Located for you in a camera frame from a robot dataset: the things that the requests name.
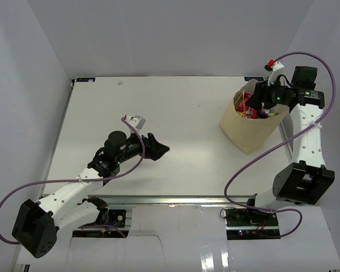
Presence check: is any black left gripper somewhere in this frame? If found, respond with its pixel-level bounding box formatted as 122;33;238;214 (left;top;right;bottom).
116;128;169;164

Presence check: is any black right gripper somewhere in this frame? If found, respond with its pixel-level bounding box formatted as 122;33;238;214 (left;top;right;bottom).
245;76;294;112

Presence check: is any dark blue chips bag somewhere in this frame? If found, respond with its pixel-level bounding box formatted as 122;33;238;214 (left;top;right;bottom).
256;109;278;119

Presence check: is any red candy packet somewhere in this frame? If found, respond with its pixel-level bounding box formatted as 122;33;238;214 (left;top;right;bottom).
236;103;257;119

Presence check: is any purple white snack packet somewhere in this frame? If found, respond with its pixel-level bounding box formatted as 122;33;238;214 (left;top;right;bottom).
234;91;253;108

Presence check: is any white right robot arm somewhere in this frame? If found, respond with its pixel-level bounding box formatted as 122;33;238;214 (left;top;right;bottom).
244;61;335;226

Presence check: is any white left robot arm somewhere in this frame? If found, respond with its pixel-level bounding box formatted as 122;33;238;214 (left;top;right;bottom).
12;131;170;258

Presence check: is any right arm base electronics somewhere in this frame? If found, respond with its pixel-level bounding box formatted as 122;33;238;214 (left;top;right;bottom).
219;207;281;241

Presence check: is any brown paper bag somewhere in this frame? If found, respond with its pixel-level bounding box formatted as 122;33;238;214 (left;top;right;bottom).
219;79;288;154

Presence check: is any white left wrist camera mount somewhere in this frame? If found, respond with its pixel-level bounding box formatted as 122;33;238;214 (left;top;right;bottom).
125;115;146;134

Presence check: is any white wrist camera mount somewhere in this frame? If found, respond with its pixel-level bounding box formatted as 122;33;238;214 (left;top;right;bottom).
265;59;284;86
125;115;146;134

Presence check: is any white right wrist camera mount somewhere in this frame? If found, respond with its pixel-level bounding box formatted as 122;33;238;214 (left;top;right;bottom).
265;59;284;86

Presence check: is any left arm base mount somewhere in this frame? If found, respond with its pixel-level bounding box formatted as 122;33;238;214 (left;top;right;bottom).
72;210;129;239

